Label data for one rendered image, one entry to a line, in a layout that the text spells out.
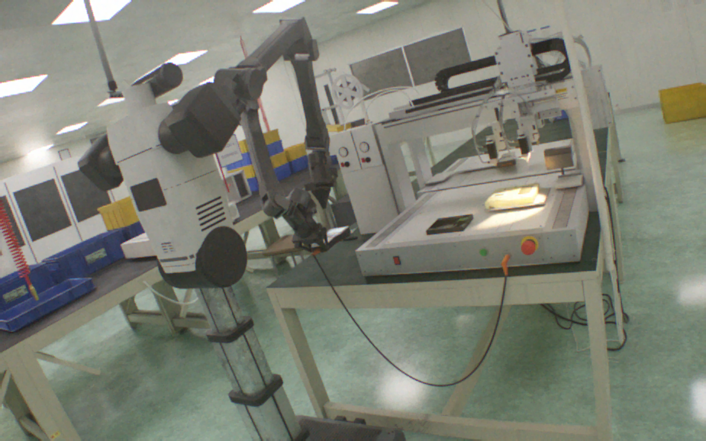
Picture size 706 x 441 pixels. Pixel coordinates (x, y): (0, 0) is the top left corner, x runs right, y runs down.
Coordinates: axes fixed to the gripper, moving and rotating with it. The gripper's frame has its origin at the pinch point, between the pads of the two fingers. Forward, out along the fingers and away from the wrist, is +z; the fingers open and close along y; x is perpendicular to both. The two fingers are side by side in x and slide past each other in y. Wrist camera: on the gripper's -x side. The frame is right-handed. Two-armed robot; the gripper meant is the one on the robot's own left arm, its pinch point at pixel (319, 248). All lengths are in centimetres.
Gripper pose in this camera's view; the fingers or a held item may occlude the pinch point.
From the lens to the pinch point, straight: 164.3
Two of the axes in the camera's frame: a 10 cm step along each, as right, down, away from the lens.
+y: -8.6, 1.5, 4.9
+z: 4.6, 6.4, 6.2
